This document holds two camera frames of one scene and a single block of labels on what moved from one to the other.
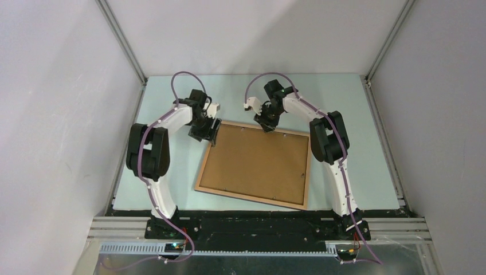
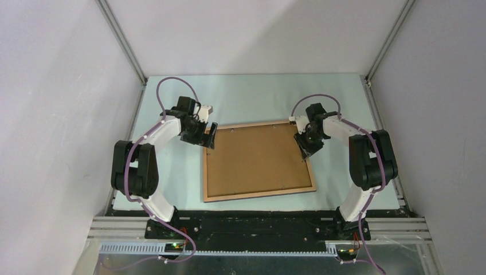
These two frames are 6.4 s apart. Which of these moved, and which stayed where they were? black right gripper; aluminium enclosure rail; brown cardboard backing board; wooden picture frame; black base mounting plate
Moved: wooden picture frame; black right gripper
Stayed: aluminium enclosure rail; black base mounting plate; brown cardboard backing board
